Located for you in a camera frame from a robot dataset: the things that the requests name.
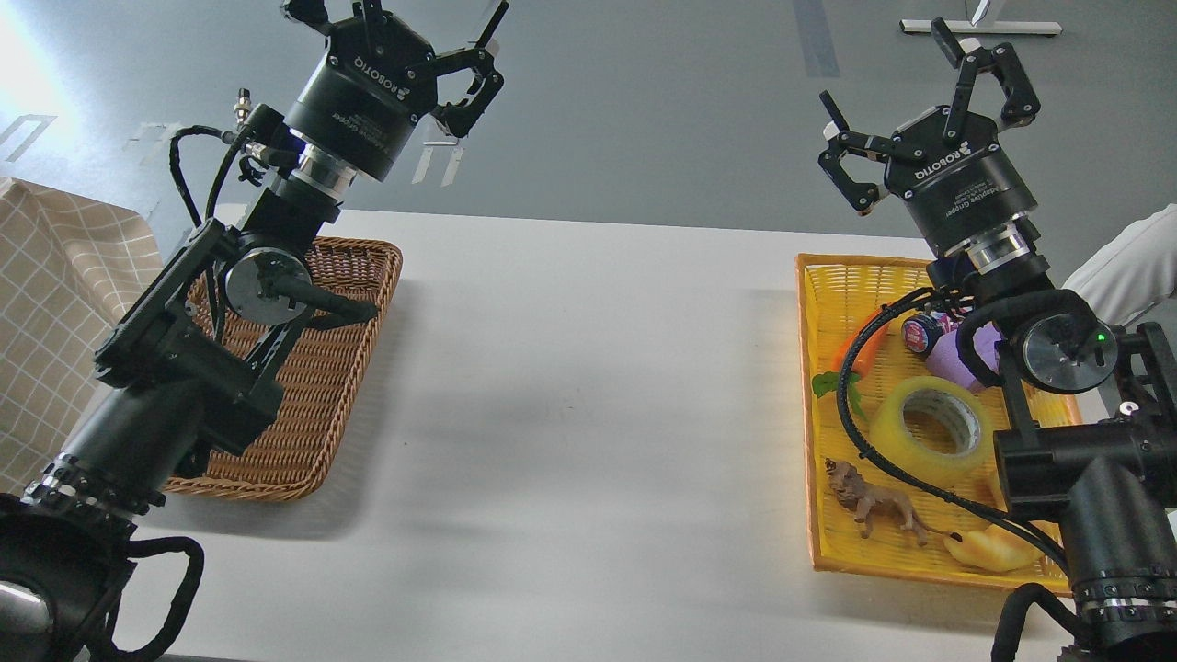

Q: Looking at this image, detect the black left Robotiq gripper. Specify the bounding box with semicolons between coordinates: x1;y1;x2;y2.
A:
281;0;510;183

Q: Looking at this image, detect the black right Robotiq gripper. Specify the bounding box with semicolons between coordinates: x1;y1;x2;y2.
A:
817;16;1042;258

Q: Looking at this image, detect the yellow tape roll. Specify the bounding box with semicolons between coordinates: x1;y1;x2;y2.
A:
865;376;995;490

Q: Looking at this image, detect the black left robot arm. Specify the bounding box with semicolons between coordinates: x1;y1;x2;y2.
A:
4;1;508;661

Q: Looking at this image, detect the white sleeved forearm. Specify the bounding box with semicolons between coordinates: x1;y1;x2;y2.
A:
1063;204;1176;325

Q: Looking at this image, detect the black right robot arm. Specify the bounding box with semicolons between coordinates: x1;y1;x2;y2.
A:
818;18;1176;661

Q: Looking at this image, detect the white stand base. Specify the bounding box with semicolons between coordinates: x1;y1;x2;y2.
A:
939;1;1064;38

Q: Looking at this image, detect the small dark labelled jar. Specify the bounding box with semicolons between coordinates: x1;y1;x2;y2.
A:
902;310;960;358

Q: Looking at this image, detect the purple foam block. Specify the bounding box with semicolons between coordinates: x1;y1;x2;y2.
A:
925;324;1000;393

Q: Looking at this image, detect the orange toy carrot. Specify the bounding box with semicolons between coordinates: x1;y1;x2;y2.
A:
810;313;887;418

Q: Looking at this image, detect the brown wicker basket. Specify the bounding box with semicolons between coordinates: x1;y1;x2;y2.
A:
164;237;403;502

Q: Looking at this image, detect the yellow plastic basket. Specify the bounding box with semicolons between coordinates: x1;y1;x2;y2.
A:
794;253;1083;598

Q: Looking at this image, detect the brown toy lion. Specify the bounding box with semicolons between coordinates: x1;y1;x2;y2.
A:
823;457;963;547

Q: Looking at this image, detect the beige checkered cloth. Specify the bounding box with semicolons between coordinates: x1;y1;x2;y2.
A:
1;177;162;494

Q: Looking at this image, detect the yellow toy croissant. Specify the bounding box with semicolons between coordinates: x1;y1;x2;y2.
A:
943;525;1044;574

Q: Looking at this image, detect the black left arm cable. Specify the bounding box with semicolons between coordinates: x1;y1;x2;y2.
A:
168;125;254;340

